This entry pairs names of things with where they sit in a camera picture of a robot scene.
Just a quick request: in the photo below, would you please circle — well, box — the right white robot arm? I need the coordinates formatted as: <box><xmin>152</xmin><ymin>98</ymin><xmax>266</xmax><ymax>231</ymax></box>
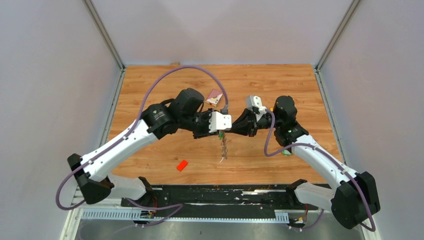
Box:
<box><xmin>228</xmin><ymin>95</ymin><xmax>381</xmax><ymax>232</ymax></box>

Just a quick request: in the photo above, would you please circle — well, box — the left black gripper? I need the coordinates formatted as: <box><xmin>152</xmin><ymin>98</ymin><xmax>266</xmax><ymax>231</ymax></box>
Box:
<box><xmin>181</xmin><ymin>108</ymin><xmax>221</xmax><ymax>140</ymax></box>

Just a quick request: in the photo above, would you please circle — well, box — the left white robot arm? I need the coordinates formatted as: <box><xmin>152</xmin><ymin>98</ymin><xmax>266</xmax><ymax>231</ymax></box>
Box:
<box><xmin>67</xmin><ymin>88</ymin><xmax>217</xmax><ymax>207</ymax></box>

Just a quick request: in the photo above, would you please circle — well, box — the small orange block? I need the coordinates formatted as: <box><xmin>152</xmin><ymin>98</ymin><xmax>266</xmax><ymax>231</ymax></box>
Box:
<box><xmin>176</xmin><ymin>159</ymin><xmax>189</xmax><ymax>172</ymax></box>

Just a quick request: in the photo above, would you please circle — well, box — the green tag key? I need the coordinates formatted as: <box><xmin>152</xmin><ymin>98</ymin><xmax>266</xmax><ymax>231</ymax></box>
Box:
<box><xmin>218</xmin><ymin>131</ymin><xmax>225</xmax><ymax>140</ymax></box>

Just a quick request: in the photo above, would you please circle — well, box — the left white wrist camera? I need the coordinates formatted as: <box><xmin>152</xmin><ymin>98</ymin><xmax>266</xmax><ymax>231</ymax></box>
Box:
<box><xmin>208</xmin><ymin>111</ymin><xmax>232</xmax><ymax>133</ymax></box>

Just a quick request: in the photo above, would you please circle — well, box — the small green toy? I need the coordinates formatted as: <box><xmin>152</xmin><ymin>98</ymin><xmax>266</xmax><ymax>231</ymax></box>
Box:
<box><xmin>281</xmin><ymin>149</ymin><xmax>292</xmax><ymax>156</ymax></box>

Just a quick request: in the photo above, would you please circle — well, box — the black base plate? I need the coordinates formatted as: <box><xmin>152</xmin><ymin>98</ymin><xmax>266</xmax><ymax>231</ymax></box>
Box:
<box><xmin>121</xmin><ymin>184</ymin><xmax>318</xmax><ymax>220</ymax></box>

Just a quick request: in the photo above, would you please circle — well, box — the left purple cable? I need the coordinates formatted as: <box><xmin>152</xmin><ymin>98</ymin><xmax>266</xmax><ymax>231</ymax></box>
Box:
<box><xmin>55</xmin><ymin>65</ymin><xmax>230</xmax><ymax>212</ymax></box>

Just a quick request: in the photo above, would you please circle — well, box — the metal key organizer red handle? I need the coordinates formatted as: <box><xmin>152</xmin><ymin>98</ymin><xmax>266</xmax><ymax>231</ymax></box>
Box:
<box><xmin>219</xmin><ymin>130</ymin><xmax>229</xmax><ymax>163</ymax></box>

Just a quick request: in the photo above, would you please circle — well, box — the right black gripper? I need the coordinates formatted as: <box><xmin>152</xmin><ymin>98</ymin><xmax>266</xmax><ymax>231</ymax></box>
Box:
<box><xmin>231</xmin><ymin>108</ymin><xmax>281</xmax><ymax>138</ymax></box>

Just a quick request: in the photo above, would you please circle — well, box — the white slotted cable duct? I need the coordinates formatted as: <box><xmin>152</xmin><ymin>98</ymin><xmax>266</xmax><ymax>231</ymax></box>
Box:
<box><xmin>80</xmin><ymin>208</ymin><xmax>290</xmax><ymax>223</ymax></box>

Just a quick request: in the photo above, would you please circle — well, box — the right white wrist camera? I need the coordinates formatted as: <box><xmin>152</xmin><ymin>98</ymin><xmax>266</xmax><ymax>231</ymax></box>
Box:
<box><xmin>245</xmin><ymin>95</ymin><xmax>267</xmax><ymax>115</ymax></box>

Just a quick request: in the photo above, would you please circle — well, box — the playing card box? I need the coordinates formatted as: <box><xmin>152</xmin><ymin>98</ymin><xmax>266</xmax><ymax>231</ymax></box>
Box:
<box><xmin>205</xmin><ymin>89</ymin><xmax>224</xmax><ymax>107</ymax></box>

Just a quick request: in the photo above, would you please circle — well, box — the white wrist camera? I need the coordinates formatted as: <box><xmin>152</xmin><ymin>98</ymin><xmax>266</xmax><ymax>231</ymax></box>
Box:
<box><xmin>208</xmin><ymin>111</ymin><xmax>232</xmax><ymax>133</ymax></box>
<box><xmin>245</xmin><ymin>95</ymin><xmax>267</xmax><ymax>115</ymax></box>

